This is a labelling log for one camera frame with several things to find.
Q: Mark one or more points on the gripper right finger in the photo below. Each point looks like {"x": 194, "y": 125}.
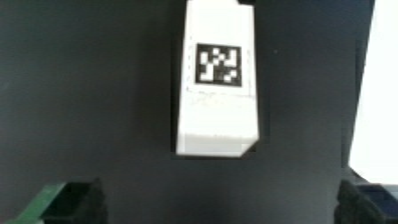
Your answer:
{"x": 366, "y": 203}

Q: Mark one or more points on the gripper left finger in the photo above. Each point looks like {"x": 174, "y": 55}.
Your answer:
{"x": 68, "y": 204}

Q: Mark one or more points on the white table leg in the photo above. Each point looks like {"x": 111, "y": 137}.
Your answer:
{"x": 217, "y": 114}

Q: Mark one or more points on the white left fence wall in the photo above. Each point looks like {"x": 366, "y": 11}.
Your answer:
{"x": 373, "y": 151}

